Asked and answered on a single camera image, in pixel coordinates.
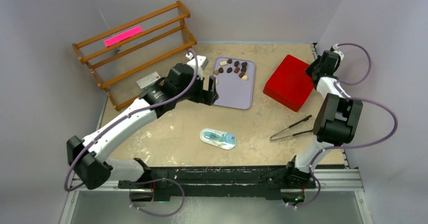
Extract pink sticky note strip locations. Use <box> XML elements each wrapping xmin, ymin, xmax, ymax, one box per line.
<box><xmin>103</xmin><ymin>26</ymin><xmax>143</xmax><ymax>47</ymax></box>

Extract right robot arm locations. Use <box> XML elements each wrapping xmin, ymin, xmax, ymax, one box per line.
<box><xmin>283</xmin><ymin>49</ymin><xmax>363</xmax><ymax>187</ymax></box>

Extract wooden tiered shelf rack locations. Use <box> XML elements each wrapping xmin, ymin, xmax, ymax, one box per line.
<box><xmin>72</xmin><ymin>1</ymin><xmax>197</xmax><ymax>111</ymax></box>

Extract blue correction tape package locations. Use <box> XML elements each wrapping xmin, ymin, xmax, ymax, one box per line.
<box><xmin>199</xmin><ymin>128</ymin><xmax>238</xmax><ymax>150</ymax></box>

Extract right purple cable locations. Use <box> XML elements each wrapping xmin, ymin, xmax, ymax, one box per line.
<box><xmin>307</xmin><ymin>43</ymin><xmax>399</xmax><ymax>210</ymax></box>

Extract aluminium frame rail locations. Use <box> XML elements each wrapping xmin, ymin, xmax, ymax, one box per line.
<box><xmin>60</xmin><ymin>164</ymin><xmax>372</xmax><ymax>223</ymax></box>

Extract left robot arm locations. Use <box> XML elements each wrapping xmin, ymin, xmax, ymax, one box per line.
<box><xmin>67</xmin><ymin>64</ymin><xmax>219</xmax><ymax>190</ymax></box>

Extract red box lid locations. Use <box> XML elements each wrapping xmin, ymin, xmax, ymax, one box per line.
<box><xmin>263</xmin><ymin>55</ymin><xmax>313</xmax><ymax>112</ymax></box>

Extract small white stationery box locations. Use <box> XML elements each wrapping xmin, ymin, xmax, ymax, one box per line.
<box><xmin>136</xmin><ymin>71</ymin><xmax>161</xmax><ymax>90</ymax></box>

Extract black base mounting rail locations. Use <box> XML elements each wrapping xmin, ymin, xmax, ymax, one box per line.
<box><xmin>119</xmin><ymin>161</ymin><xmax>316</xmax><ymax>201</ymax></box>

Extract lavender plastic tray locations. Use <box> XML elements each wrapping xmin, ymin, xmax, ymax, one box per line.
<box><xmin>212</xmin><ymin>57</ymin><xmax>256</xmax><ymax>109</ymax></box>

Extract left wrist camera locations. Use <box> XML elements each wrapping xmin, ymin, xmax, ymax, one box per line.
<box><xmin>186</xmin><ymin>53</ymin><xmax>209</xmax><ymax>80</ymax></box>

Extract metal tongs with black tips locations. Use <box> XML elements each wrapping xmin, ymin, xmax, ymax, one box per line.
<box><xmin>269</xmin><ymin>115</ymin><xmax>313</xmax><ymax>142</ymax></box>

